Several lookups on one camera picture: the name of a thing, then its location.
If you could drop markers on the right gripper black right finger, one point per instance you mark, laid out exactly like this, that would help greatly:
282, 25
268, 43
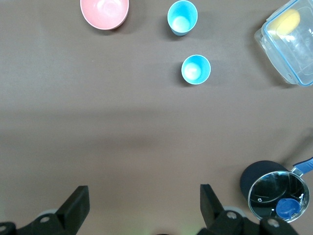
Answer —
212, 215

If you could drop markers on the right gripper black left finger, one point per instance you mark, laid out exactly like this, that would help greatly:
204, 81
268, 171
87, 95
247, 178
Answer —
73, 208

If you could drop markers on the light blue cup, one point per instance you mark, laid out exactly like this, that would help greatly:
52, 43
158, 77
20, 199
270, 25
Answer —
182, 14
195, 69

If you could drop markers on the glass lid with blue knob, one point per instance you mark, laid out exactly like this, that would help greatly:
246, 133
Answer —
269, 193

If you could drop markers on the brown table cloth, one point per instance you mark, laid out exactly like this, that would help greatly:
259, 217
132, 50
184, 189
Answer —
97, 110

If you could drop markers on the clear container with blue seal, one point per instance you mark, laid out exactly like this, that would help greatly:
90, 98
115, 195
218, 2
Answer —
293, 58

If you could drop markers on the pink bowl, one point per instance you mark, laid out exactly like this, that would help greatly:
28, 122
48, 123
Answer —
105, 12

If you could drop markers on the yellow fruit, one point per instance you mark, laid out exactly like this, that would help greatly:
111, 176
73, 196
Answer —
286, 23

